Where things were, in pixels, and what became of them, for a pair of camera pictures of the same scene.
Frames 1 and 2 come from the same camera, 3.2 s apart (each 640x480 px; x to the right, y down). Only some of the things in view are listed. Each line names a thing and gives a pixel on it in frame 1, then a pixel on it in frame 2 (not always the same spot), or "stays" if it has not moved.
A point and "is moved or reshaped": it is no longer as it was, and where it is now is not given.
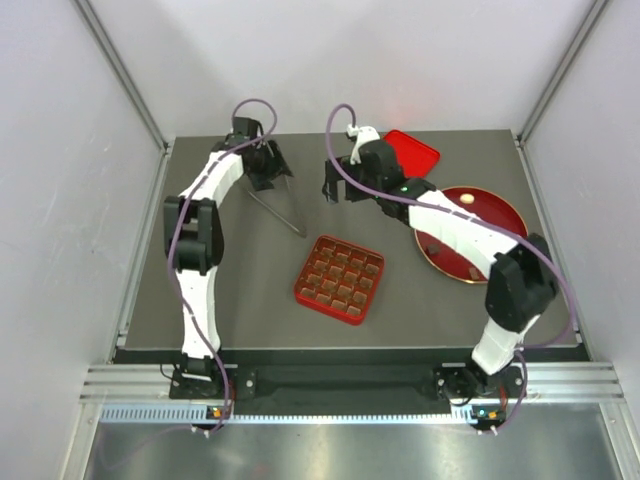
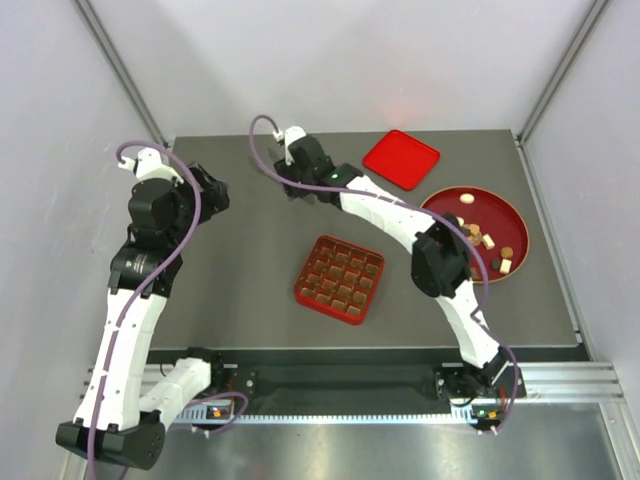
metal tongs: (301, 232) is moved or reshaped
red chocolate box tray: (340, 278) stays
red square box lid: (417, 159) stays
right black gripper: (330, 188) -> (285, 172)
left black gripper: (276, 165) -> (214, 196)
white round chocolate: (467, 198) stays
